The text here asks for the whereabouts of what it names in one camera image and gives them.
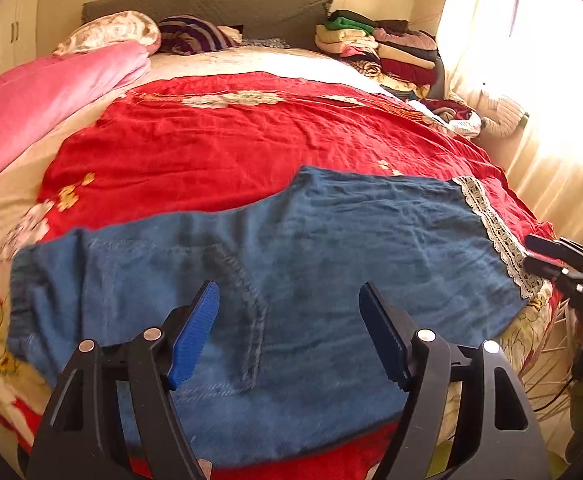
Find floral pillow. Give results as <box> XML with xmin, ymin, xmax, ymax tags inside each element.
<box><xmin>53</xmin><ymin>10</ymin><xmax>162</xmax><ymax>56</ymax></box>

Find grey headboard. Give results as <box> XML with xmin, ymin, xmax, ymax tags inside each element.
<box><xmin>81</xmin><ymin>0</ymin><xmax>334</xmax><ymax>50</ymax></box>

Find red floral bedspread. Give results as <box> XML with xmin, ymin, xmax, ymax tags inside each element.
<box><xmin>0</xmin><ymin>72</ymin><xmax>554</xmax><ymax>451</ymax></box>

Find blue denim pants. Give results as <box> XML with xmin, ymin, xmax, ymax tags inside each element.
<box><xmin>7</xmin><ymin>166</ymin><xmax>551</xmax><ymax>468</ymax></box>

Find purple striped pillow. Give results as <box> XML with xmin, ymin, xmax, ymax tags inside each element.
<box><xmin>158</xmin><ymin>15</ymin><xmax>240</xmax><ymax>55</ymax></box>

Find cream curtain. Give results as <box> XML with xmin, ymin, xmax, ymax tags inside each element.
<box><xmin>438</xmin><ymin>0</ymin><xmax>583</xmax><ymax>244</ymax></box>

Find pink quilt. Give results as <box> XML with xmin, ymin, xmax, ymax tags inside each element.
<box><xmin>0</xmin><ymin>41</ymin><xmax>150</xmax><ymax>172</ymax></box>

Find cream bed sheet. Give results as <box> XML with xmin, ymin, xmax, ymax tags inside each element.
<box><xmin>0</xmin><ymin>48</ymin><xmax>376</xmax><ymax>243</ymax></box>

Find stack of folded clothes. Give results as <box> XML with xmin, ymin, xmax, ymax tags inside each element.
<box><xmin>314</xmin><ymin>10</ymin><xmax>445</xmax><ymax>100</ymax></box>

